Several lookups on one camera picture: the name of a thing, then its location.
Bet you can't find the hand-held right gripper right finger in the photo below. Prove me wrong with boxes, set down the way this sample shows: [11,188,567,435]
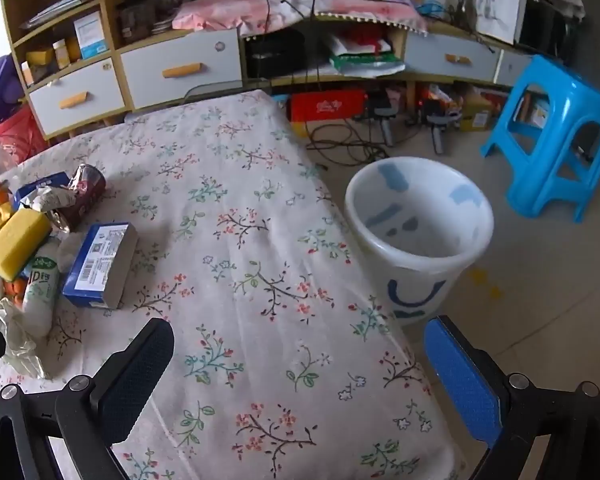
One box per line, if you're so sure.
[424,315,600,480]

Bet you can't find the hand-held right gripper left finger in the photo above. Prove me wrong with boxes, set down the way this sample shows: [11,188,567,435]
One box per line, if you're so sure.
[0,317,176,480]

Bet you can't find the white packet green label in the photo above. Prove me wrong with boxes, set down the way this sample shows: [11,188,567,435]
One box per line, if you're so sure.
[22,237,63,338]

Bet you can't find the blue carton box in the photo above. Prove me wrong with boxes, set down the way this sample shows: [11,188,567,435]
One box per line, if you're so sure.
[61,222,140,309]

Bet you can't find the white bin blue face print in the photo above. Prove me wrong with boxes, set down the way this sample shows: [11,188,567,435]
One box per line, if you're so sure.
[344,156,496,328]

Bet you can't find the yellow sponge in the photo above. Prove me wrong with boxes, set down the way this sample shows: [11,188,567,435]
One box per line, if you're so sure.
[0,208,53,282]

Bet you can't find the floral tablecloth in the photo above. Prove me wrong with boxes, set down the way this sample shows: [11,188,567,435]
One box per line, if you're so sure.
[0,89,456,480]

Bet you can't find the blue snack packet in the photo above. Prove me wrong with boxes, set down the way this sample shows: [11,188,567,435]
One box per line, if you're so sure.
[14,171,71,211]

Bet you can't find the crushed red can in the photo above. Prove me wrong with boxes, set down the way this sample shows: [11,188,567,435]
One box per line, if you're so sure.
[46,163,107,233]

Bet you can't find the red plastic bag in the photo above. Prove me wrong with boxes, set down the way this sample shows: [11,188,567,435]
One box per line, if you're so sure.
[0,105,51,166]

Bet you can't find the black grey handheld device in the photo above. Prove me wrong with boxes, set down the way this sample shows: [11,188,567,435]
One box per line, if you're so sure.
[365,91,401,147]
[420,97,463,155]

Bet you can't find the purple toy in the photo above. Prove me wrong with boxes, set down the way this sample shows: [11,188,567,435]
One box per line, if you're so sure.
[0,55,26,123]

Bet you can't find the yellow cardboard box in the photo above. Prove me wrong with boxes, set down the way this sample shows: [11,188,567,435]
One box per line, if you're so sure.
[460,92,506,133]

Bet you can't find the red flat box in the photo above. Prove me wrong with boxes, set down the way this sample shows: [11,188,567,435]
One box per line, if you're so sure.
[290,89,368,123]

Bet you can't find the blue plastic stool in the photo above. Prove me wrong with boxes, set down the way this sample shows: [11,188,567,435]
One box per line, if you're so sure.
[480,54,600,223]

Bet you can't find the white drawer round sticker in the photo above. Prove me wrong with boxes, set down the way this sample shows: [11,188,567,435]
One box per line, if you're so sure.
[119,27,243,110]

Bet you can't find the small white drawer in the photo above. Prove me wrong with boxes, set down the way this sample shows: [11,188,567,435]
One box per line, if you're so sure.
[497,50,536,88]

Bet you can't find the blue white shelf box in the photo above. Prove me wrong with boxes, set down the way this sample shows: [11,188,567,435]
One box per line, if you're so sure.
[72,10,112,60]

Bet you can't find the green white plastic bag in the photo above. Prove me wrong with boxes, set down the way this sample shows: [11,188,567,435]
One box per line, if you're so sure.
[327,52,406,78]

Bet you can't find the stack of shelf papers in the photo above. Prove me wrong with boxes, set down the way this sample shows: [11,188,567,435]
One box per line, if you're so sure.
[20,0,98,28]

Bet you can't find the red cloth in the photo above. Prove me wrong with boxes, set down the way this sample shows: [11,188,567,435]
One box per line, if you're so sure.
[330,27,393,56]

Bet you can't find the black appliance box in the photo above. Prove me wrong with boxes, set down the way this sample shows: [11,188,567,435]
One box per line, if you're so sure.
[244,30,326,81]

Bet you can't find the wooden cabinet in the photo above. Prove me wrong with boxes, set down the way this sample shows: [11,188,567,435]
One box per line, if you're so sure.
[0,0,546,141]

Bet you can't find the black speaker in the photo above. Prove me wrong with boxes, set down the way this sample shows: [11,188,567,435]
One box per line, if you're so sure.
[517,0,581,61]

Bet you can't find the white drawing paper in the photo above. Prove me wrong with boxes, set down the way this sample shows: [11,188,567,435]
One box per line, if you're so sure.
[475,0,528,46]

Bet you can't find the dry branches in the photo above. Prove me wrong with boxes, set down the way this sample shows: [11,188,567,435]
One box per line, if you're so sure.
[445,0,496,53]

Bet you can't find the pink cloth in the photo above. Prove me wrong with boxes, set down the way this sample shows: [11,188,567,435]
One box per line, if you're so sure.
[172,0,428,36]

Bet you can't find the black floor cables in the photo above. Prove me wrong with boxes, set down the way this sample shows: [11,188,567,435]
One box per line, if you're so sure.
[305,120,391,166]

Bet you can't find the white drawer orange handle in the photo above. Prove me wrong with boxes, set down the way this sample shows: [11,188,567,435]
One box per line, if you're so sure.
[404,32,501,85]
[27,57,127,136]

